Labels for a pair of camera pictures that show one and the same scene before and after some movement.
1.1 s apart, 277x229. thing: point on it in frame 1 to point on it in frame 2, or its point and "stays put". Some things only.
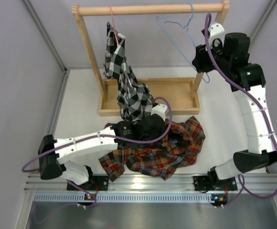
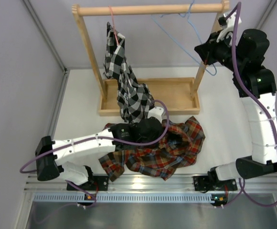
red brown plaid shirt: [165, 158] stays put
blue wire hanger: [201, 73] to [191, 24]
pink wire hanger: [114, 30] stays put
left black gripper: [159, 136] stays put
